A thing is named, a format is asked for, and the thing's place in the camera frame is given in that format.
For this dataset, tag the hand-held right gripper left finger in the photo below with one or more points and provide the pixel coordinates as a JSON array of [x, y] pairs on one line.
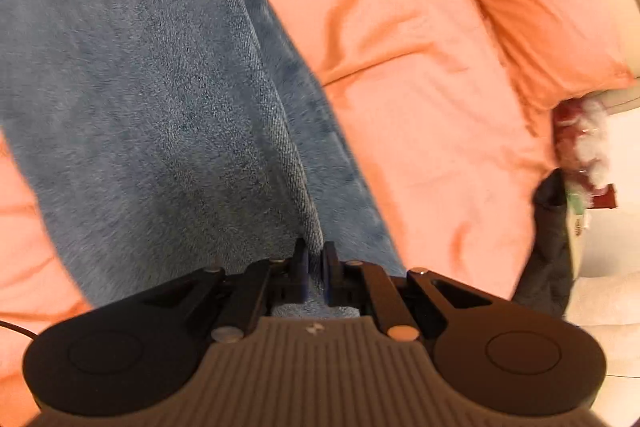
[[302, 268]]

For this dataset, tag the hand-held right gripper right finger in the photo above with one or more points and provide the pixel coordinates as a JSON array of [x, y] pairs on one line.
[[327, 273]]

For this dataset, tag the blue denim pants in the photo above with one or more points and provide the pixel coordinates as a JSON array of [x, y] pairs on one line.
[[150, 107]]

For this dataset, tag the orange bed sheet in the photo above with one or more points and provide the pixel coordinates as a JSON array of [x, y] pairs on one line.
[[425, 122]]

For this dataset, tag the dark cloth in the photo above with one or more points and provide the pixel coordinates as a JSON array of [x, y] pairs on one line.
[[547, 247]]

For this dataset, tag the green and white box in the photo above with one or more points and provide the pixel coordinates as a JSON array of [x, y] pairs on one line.
[[576, 219]]

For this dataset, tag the white cloth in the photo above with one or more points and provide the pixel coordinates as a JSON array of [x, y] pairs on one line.
[[607, 307]]

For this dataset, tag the red and white plush item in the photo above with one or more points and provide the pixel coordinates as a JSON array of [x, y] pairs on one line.
[[584, 147]]

